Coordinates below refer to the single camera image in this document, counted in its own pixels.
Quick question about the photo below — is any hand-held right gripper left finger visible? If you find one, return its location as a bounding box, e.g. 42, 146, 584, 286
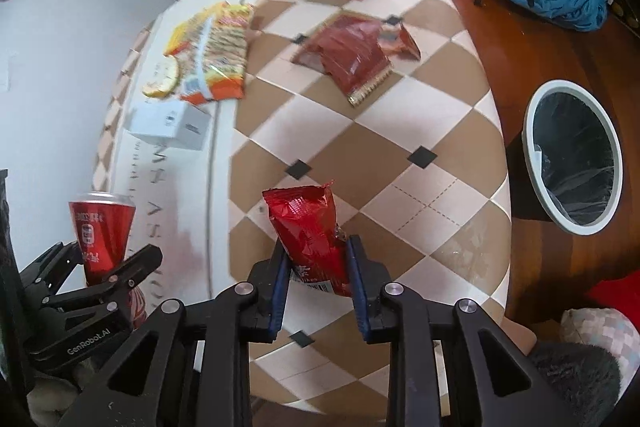
57, 249, 293, 427

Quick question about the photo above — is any round yellow white wrapper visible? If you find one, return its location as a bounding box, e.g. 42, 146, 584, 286
141, 55, 181, 99

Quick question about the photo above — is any small red snack bag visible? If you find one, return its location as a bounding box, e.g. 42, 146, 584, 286
377, 24, 422, 60

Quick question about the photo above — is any large dark red snack bag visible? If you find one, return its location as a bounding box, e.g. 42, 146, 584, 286
291, 14, 392, 106

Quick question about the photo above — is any yellow noodle packet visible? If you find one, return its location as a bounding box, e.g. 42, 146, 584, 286
165, 2, 256, 102

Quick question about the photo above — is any pink checked pillow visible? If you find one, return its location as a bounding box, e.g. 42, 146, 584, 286
559, 307, 638, 360

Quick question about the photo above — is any brown checked tablecloth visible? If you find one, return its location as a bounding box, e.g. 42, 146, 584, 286
92, 0, 513, 413

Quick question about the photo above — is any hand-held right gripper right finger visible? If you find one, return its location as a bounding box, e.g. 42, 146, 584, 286
347, 234, 591, 427

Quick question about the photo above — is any red drink can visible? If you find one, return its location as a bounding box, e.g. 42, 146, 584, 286
69, 192, 148, 330

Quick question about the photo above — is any white cardboard box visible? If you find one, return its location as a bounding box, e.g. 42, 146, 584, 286
124, 99, 212, 151

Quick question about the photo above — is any grey bin with pale rim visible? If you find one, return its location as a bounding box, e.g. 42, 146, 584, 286
522, 79, 624, 236

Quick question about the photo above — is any red snack packet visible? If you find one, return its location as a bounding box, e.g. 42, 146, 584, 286
262, 181, 354, 298

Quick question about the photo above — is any red blanket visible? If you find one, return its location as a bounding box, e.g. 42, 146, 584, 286
585, 271, 640, 323

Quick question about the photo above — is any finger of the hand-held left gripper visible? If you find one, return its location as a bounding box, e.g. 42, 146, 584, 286
19, 241, 86, 303
42, 244, 164, 330

